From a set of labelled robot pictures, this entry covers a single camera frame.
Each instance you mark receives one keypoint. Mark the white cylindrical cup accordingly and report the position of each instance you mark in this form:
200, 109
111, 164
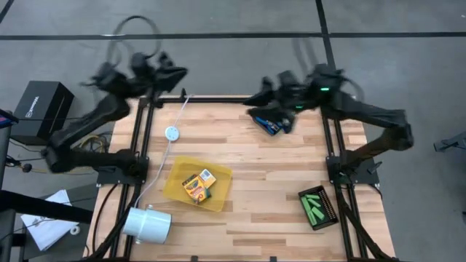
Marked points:
147, 225

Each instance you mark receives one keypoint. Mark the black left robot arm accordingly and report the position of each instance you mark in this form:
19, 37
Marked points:
91, 116

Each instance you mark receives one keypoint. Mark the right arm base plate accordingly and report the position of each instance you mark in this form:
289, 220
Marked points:
364, 178

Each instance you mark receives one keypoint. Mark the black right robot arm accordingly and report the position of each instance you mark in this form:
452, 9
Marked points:
364, 116

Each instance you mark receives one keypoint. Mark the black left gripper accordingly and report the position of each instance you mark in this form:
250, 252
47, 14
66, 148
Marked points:
145, 78

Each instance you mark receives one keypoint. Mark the black rig beam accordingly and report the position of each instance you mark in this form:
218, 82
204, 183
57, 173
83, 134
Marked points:
43, 207

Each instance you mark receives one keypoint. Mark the black table clamp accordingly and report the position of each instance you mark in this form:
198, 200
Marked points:
183, 93

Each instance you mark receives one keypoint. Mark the white paper sheet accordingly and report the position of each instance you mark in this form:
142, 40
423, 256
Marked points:
47, 227

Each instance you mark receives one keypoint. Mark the white round puck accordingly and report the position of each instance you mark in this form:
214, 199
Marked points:
172, 134

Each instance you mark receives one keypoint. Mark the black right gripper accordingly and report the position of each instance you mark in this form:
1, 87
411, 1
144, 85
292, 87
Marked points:
293, 92

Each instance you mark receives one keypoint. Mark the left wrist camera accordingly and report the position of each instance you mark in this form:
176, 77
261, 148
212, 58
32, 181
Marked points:
166, 60

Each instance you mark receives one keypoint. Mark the black cardboard box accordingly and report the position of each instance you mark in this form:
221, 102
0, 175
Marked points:
42, 111

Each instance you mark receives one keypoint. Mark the black slotted plastic basket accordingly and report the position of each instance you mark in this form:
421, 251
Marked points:
269, 129
329, 203

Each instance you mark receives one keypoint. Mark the computer monitor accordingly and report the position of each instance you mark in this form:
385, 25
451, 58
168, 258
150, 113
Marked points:
7, 118

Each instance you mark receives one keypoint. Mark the white tape roll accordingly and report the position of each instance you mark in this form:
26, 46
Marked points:
75, 230

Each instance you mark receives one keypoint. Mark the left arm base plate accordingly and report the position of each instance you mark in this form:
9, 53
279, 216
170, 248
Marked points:
116, 178

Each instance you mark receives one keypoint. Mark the green eraser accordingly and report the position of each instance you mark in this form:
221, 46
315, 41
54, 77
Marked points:
315, 203
312, 219
318, 213
312, 197
306, 204

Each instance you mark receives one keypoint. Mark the yellow translucent plastic bin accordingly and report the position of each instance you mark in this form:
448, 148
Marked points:
215, 174

